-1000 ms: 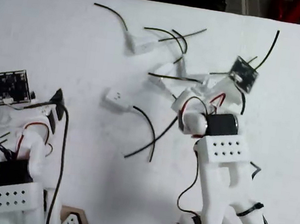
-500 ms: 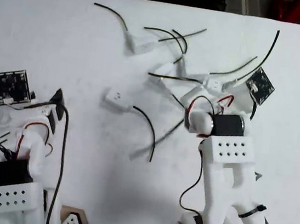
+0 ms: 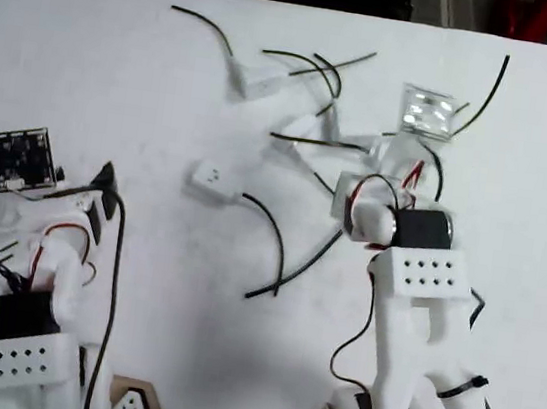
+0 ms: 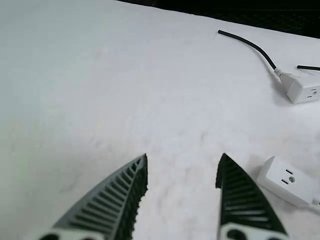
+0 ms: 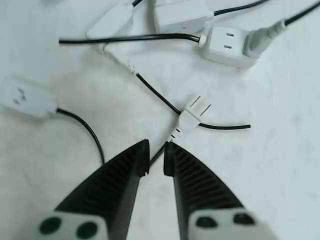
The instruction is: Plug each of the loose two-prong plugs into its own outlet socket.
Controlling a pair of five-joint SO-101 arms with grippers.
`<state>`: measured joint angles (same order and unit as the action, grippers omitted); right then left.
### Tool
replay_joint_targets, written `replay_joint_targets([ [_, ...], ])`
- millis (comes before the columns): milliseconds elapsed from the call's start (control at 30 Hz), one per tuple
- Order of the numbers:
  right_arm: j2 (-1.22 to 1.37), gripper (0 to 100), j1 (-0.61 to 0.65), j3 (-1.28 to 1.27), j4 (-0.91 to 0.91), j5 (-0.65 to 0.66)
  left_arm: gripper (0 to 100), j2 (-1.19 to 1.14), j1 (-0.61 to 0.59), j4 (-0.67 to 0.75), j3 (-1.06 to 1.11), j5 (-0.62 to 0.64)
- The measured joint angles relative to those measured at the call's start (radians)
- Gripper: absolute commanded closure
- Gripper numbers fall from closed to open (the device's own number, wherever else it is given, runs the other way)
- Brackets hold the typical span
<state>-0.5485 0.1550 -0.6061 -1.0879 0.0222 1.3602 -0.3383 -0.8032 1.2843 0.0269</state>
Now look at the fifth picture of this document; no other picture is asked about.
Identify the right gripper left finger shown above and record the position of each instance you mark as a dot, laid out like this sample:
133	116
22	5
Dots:
107	190

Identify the white outlet socket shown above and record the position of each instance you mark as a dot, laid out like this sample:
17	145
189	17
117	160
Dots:
180	15
27	100
217	47

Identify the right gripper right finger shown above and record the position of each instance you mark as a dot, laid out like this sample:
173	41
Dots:
200	190

